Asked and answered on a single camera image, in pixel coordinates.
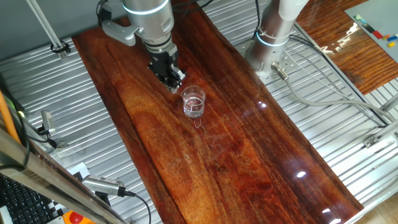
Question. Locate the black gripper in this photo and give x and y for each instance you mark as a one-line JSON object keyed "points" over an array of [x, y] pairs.
{"points": [[163, 63]]}

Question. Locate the clear glass beaker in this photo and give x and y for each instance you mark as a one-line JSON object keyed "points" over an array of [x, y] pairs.
{"points": [[193, 105]]}

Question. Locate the glossy brown wooden board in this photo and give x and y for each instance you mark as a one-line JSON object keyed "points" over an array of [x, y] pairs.
{"points": [[217, 161]]}

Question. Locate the black white marker sheet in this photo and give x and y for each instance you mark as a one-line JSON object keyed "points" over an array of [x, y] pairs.
{"points": [[77, 170]]}

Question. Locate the aluminium pole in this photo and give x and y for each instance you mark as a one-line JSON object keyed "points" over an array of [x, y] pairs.
{"points": [[46, 28]]}

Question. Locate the orange emergency stop box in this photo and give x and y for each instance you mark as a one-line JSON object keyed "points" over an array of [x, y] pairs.
{"points": [[74, 218]]}

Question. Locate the orange pole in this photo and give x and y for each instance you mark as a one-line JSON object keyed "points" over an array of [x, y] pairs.
{"points": [[7, 121]]}

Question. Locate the wood grain side table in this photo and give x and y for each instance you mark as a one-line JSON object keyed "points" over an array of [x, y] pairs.
{"points": [[357, 68]]}

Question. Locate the black keyboard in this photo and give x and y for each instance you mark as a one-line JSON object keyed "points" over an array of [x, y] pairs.
{"points": [[21, 205]]}

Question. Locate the green strip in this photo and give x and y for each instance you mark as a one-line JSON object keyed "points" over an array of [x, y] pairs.
{"points": [[360, 19]]}

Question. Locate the black strip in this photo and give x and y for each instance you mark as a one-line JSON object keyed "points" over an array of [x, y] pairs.
{"points": [[368, 28]]}

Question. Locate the red block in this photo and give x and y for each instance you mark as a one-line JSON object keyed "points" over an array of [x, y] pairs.
{"points": [[377, 35]]}

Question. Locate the grey board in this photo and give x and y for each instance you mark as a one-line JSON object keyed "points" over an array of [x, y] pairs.
{"points": [[379, 15]]}

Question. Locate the small orange block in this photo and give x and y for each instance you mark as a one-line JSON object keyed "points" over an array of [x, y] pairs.
{"points": [[385, 37]]}

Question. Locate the aluminium profile bar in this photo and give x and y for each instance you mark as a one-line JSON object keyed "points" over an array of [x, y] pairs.
{"points": [[390, 102], [388, 128]]}

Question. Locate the yellow block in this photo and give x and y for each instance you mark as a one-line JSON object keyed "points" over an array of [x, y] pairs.
{"points": [[391, 44]]}

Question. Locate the blue block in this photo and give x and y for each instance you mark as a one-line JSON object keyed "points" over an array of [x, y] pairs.
{"points": [[392, 38]]}

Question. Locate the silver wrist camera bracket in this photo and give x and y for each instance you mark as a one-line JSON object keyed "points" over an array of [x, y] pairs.
{"points": [[121, 32]]}

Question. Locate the black wrist camera unit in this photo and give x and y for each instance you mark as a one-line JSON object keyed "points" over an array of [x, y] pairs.
{"points": [[105, 15]]}

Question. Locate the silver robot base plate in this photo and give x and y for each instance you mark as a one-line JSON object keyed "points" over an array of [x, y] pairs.
{"points": [[289, 62]]}

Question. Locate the silver depth camera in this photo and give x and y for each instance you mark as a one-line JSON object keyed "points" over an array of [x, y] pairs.
{"points": [[102, 185], [48, 119]]}

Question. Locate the silver camera mount bracket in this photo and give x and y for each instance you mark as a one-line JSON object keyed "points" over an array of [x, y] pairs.
{"points": [[61, 144]]}

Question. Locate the black camera stand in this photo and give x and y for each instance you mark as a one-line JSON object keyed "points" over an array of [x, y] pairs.
{"points": [[102, 198]]}

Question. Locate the polished steel frame rail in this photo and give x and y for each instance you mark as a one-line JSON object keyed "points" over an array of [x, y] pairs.
{"points": [[37, 174]]}

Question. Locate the silver corner bracket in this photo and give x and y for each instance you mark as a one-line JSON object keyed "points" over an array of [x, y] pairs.
{"points": [[370, 141]]}

